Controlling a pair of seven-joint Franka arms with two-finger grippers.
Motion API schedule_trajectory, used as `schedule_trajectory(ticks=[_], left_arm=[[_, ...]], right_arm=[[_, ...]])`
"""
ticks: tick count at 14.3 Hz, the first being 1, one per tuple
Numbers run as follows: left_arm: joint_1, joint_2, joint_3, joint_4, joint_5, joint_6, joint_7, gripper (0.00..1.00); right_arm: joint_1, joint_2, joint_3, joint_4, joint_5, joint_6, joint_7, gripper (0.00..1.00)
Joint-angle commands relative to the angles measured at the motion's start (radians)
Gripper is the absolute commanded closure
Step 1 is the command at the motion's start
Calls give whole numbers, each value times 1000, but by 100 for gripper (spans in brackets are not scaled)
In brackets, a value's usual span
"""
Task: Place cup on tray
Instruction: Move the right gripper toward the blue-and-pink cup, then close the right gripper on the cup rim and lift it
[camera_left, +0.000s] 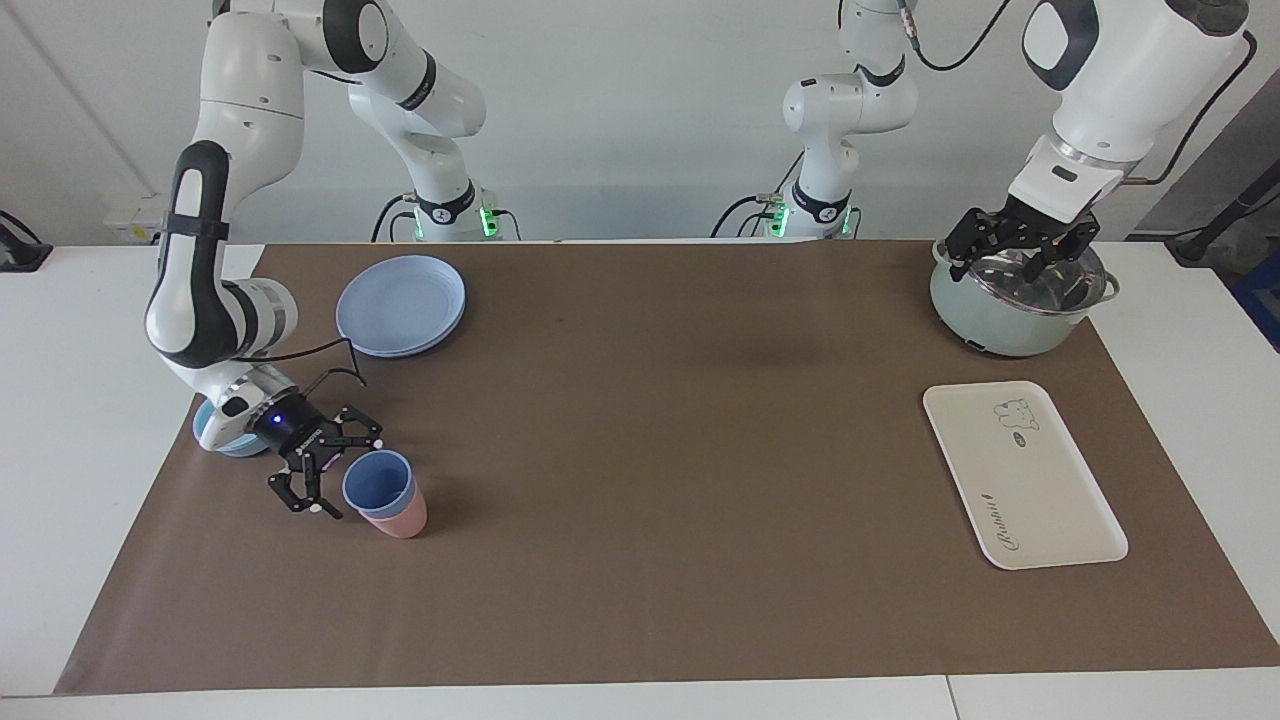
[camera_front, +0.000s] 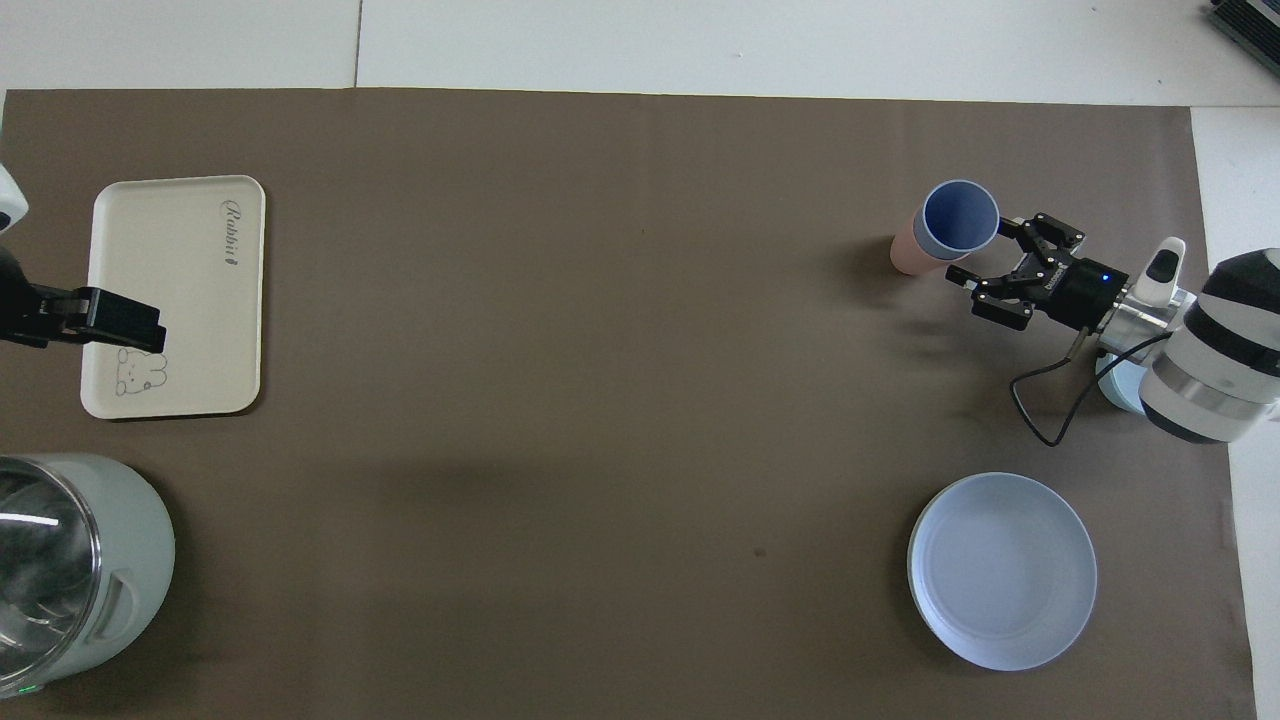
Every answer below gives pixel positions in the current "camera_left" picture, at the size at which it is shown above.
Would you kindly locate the blue box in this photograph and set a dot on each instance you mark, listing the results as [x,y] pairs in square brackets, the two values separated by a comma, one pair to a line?
[1262,300]

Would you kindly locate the black clamp mount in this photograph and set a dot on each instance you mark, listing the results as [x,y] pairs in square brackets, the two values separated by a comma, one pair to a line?
[20,250]

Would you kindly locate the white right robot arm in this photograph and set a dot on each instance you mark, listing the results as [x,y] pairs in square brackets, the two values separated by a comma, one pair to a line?
[240,120]

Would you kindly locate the lavender blue plate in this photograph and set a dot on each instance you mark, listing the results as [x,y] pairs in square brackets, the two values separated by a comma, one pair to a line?
[400,305]

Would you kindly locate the pink plastic cup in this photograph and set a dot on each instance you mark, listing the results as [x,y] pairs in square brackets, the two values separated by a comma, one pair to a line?
[402,522]

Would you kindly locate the mint green electric pot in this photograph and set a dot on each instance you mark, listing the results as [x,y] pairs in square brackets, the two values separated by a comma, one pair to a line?
[1000,325]

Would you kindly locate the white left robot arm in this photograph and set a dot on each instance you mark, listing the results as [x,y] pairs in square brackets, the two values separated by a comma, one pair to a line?
[1120,90]

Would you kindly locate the blue plastic cup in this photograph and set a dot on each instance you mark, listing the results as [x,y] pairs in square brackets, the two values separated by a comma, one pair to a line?
[378,485]

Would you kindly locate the cream rabbit print tray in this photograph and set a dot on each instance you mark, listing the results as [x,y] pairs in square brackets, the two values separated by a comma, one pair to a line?
[1030,480]

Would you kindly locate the light blue bowl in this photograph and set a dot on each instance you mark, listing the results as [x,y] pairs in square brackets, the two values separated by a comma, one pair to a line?
[215,430]

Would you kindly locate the glass pot lid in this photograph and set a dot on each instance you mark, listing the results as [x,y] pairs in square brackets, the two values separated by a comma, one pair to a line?
[1010,290]

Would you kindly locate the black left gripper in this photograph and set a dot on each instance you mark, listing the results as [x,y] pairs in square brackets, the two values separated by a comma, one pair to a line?
[1038,222]

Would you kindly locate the brown paper table mat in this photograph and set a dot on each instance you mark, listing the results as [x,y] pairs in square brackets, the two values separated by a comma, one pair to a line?
[650,500]

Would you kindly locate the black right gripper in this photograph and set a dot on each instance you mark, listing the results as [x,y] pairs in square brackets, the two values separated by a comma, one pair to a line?
[288,425]

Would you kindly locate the white power strip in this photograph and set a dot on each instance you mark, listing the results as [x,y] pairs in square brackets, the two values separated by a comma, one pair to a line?
[135,220]

